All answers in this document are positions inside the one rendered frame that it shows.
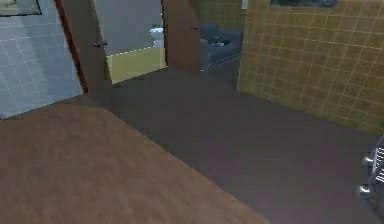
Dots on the brown room door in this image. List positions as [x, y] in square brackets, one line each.
[88, 50]
[181, 40]

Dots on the white toilet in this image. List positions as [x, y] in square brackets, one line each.
[157, 36]

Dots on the white light switch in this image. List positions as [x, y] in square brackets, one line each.
[244, 4]

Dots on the dark framed wall picture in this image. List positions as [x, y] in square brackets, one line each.
[303, 2]

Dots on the black framed wall picture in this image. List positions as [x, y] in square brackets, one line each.
[18, 6]

